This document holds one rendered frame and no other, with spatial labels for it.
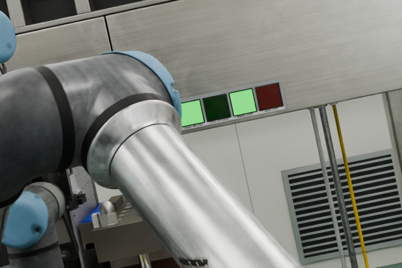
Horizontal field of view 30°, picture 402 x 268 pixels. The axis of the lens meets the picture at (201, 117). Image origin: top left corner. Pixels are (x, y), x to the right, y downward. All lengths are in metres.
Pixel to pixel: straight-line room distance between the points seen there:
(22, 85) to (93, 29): 0.95
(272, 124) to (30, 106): 3.32
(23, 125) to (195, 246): 0.22
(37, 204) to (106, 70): 0.34
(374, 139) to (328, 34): 2.44
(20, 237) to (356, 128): 3.15
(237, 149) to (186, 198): 3.35
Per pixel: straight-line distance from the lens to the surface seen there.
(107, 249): 1.38
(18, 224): 1.10
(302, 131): 4.06
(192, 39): 1.69
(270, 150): 4.05
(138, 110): 0.77
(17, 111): 0.77
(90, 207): 1.58
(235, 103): 1.69
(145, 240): 1.37
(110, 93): 0.78
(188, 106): 1.69
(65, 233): 1.29
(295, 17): 1.70
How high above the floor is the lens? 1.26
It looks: 3 degrees down
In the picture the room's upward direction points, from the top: 12 degrees counter-clockwise
